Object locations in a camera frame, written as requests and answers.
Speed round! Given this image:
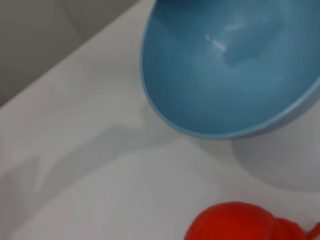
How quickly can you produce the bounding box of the orange fruit with stem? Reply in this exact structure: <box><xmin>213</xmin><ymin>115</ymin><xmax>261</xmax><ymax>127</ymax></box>
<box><xmin>183</xmin><ymin>201</ymin><xmax>320</xmax><ymax>240</ymax></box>

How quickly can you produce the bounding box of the blue bowl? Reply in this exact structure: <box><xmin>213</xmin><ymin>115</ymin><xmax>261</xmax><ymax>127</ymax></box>
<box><xmin>140</xmin><ymin>0</ymin><xmax>320</xmax><ymax>140</ymax></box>

